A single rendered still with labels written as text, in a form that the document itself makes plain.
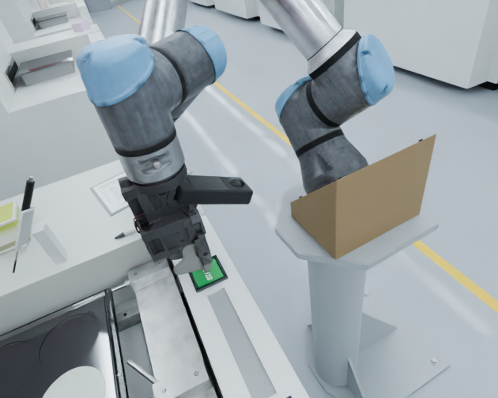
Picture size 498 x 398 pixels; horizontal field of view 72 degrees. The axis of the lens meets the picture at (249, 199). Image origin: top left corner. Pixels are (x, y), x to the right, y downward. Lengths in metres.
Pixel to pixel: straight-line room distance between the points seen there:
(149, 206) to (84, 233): 0.35
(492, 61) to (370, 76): 2.89
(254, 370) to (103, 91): 0.38
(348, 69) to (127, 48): 0.43
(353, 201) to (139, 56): 0.47
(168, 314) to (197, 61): 0.44
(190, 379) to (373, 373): 1.06
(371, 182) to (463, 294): 1.20
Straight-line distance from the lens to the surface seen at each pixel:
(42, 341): 0.74
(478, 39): 3.31
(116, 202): 0.82
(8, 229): 0.82
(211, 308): 0.55
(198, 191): 0.46
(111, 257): 0.72
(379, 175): 0.70
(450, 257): 1.95
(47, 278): 0.74
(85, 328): 0.71
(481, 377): 1.64
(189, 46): 0.45
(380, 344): 1.59
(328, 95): 0.72
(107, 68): 0.37
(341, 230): 0.71
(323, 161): 0.74
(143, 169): 0.41
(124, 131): 0.39
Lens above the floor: 1.41
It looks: 39 degrees down
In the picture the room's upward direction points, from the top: 11 degrees counter-clockwise
